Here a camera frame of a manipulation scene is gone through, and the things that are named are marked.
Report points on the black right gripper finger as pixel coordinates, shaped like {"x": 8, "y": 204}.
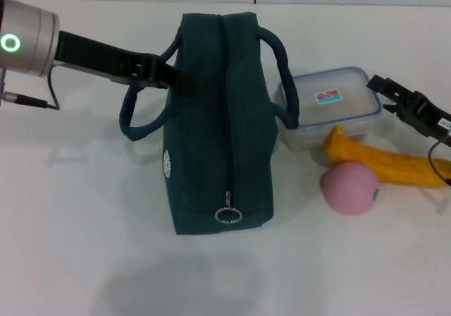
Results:
{"x": 394, "y": 90}
{"x": 405, "y": 113}

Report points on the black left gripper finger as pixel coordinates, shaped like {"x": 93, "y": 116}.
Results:
{"x": 183, "y": 81}
{"x": 155, "y": 84}

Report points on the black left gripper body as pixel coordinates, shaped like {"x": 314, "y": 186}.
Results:
{"x": 105, "y": 58}

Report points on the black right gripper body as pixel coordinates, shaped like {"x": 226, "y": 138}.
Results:
{"x": 435, "y": 118}

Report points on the dark teal fabric lunch bag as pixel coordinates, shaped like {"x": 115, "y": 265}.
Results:
{"x": 211, "y": 118}

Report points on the clear lunch box blue lid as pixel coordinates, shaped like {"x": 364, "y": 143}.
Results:
{"x": 352, "y": 118}

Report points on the yellow toy banana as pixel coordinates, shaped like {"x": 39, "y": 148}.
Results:
{"x": 387, "y": 168}

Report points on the pink toy peach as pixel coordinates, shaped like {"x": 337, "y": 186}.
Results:
{"x": 349, "y": 189}

